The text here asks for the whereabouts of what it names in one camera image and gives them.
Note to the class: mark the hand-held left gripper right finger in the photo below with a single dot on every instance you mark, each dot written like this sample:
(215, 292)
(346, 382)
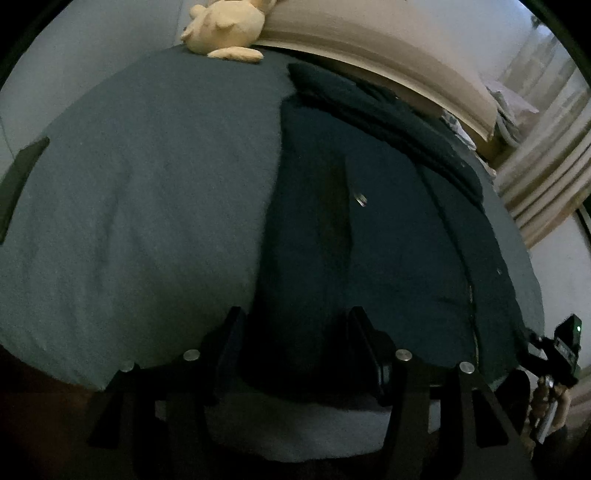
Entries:
(369, 346)

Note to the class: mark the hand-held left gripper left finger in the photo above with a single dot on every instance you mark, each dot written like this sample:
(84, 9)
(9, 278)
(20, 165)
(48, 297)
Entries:
(228, 341)

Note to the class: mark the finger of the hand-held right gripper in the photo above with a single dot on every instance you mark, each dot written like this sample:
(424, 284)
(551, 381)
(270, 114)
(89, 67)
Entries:
(535, 342)

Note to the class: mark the dark zip-up fleece jacket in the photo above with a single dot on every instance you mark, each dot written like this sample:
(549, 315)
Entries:
(392, 240)

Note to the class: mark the pile of crumpled clothes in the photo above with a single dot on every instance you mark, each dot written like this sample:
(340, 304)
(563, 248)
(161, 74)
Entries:
(510, 115)

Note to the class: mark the grey bed blanket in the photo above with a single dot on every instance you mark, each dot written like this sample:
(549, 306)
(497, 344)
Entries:
(138, 207)

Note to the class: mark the beige curtain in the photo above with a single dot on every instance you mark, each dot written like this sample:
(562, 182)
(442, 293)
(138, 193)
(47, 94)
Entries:
(554, 152)

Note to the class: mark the flat dark rectangular object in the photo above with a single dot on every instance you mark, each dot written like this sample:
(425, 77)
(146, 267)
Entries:
(18, 184)

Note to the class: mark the large beige pillow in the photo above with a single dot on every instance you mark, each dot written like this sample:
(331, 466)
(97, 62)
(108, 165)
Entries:
(378, 41)

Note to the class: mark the yellow plush toy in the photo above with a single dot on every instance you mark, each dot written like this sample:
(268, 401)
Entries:
(226, 27)

